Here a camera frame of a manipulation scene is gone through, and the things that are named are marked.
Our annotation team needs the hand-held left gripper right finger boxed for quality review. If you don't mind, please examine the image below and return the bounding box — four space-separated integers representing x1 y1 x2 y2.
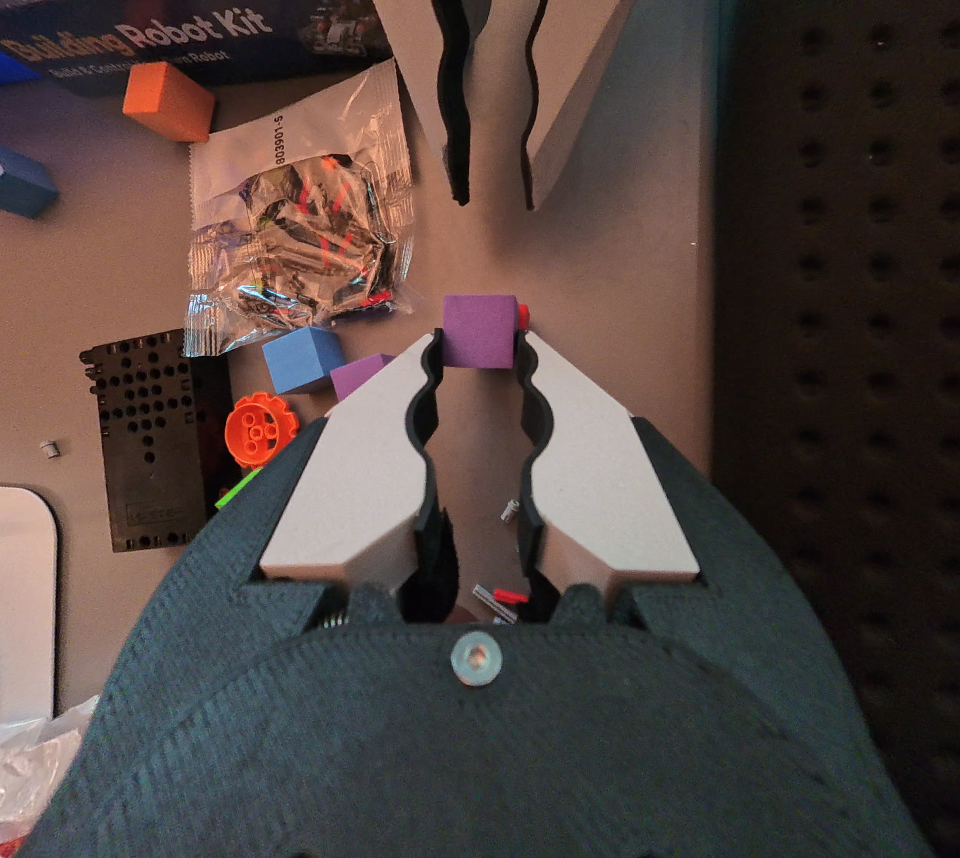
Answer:
513 331 702 587

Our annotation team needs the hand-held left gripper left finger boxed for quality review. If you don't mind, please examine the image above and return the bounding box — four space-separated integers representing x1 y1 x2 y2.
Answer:
258 329 443 587

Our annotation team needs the green foam cube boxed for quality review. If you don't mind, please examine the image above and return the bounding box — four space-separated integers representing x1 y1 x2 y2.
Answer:
214 468 264 511

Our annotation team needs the purple foam cube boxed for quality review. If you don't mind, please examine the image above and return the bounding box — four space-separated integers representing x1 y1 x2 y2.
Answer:
440 294 521 371
329 352 397 404

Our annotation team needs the blue foam cube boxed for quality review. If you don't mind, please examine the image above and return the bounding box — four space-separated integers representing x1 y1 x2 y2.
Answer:
260 326 345 396
0 144 60 221

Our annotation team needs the orange foam cube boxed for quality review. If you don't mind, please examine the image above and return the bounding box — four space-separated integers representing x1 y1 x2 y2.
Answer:
121 60 218 145

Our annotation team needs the clear bag of orange gears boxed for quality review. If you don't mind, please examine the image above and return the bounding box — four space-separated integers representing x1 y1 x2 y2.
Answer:
0 693 100 837

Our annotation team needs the orange gear stack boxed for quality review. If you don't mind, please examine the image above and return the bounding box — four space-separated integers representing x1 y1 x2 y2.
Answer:
224 390 302 471

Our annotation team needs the grey ribbed pin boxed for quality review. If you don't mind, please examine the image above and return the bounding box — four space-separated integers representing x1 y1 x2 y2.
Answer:
471 583 519 626

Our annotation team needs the black perforated control box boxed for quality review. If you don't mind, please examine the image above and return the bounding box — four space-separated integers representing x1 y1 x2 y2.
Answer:
78 329 235 555

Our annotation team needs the small clear bag of parts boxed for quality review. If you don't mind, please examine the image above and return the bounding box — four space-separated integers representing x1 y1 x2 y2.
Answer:
183 59 418 358

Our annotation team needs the dark perforated panel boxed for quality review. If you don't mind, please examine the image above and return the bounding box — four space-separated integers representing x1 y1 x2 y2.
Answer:
712 0 960 858

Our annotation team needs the white metal stand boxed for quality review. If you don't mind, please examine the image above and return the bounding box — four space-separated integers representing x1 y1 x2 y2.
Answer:
0 486 60 726

